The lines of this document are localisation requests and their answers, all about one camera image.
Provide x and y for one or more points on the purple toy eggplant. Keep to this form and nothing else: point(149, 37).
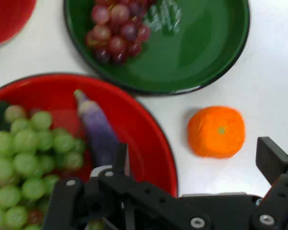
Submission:
point(98, 129)

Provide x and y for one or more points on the orange toy mandarin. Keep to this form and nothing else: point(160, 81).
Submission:
point(216, 131)

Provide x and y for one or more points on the green enamel plate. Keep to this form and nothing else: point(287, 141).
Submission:
point(194, 48)

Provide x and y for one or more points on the red round mat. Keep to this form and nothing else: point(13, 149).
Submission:
point(7, 19)

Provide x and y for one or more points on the red enamel plate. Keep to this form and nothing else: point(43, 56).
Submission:
point(144, 134)

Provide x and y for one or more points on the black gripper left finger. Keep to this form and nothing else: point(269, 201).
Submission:
point(134, 203)

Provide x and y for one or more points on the red toy grape bunch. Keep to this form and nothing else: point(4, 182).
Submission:
point(117, 31)

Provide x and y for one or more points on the green toy grape bunch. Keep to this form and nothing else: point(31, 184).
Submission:
point(26, 153)

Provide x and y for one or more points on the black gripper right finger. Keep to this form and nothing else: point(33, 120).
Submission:
point(278, 191)

